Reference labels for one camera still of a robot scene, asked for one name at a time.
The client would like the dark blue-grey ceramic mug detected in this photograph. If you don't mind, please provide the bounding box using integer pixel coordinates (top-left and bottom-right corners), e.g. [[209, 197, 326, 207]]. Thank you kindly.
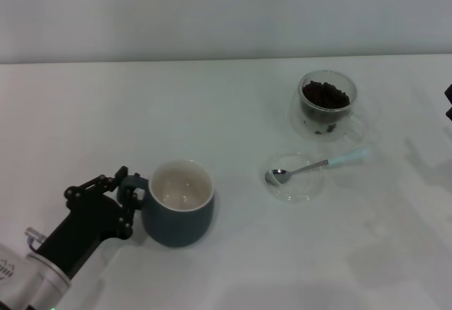
[[119, 160, 215, 248]]

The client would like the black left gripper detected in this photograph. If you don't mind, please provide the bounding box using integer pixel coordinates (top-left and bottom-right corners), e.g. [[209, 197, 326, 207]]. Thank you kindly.
[[35, 165, 145, 280]]

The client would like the clear double-wall glass cup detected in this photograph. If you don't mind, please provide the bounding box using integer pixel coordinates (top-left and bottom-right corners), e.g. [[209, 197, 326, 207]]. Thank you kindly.
[[289, 70, 368, 144]]

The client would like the metal spoon light blue handle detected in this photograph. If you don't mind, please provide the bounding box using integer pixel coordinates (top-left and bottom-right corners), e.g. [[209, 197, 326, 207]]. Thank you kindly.
[[264, 147, 371, 186]]

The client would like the coffee bean pile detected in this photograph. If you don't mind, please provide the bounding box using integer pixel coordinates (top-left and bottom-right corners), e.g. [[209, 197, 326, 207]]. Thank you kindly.
[[300, 80, 351, 122]]

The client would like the clear glass saucer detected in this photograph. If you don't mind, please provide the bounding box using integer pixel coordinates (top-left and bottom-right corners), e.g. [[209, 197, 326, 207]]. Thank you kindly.
[[259, 150, 326, 204]]

